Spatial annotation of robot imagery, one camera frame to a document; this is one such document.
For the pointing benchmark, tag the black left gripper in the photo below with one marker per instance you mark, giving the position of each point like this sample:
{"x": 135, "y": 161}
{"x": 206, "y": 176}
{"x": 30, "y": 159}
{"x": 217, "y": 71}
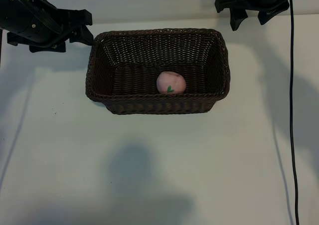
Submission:
{"x": 45, "y": 33}

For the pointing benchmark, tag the pink peach with green leaf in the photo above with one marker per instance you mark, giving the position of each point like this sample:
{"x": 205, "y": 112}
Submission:
{"x": 169, "y": 81}

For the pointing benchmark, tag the brown wicker basket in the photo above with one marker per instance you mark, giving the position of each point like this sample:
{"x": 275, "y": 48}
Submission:
{"x": 162, "y": 102}

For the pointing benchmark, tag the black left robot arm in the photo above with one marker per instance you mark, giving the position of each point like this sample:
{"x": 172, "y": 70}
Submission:
{"x": 10, "y": 8}

